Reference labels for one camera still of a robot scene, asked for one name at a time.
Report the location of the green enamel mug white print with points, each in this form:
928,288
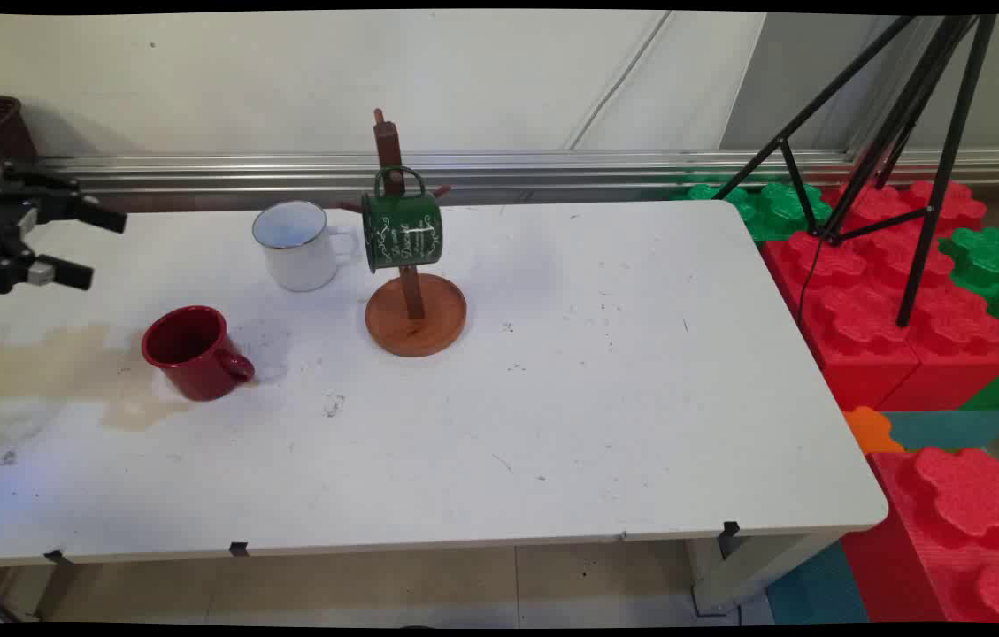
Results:
402,234

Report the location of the red ceramic mug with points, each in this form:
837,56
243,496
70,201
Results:
203,372

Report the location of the black table edge clip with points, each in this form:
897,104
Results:
730,529
57,558
239,549

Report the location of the wooden mug tree stand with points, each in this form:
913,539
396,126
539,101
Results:
415,323

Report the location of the white table leg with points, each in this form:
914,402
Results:
756,566

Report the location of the large red foam block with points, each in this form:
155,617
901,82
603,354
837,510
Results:
871,336

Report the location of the orange foam piece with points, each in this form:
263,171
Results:
869,431

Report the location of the teal foam mat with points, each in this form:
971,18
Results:
950,429
818,588

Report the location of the black tripod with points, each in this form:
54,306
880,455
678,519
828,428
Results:
928,221

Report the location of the aluminium rail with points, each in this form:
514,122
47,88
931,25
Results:
552,168

